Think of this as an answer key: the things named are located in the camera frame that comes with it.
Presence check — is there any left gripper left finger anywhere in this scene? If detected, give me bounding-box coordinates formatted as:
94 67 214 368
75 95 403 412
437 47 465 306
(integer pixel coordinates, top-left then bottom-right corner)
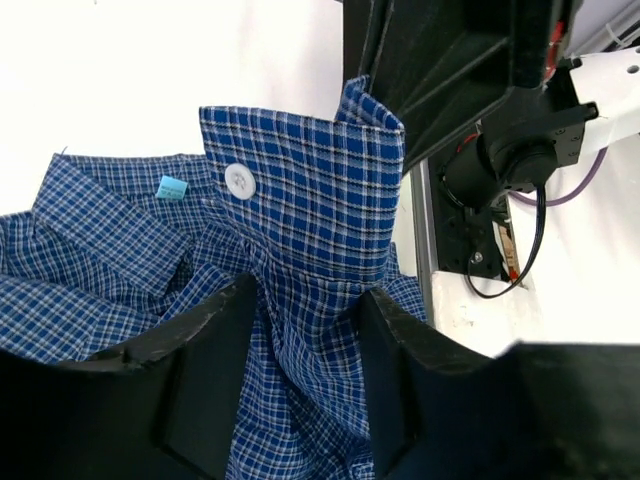
1 274 257 479

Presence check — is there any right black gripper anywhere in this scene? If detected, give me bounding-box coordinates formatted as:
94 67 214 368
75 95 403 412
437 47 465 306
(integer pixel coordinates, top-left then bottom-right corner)
342 0 598 208

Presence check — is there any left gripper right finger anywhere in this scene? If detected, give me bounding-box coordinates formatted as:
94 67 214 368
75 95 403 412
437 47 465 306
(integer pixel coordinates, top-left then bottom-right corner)
355 288 639 479

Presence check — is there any blue plaid long sleeve shirt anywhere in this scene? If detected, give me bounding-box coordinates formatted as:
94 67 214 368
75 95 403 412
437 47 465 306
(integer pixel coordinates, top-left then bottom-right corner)
1 76 426 479

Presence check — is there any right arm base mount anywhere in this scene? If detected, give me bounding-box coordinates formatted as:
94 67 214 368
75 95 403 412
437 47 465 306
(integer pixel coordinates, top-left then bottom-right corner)
422 157 531 299

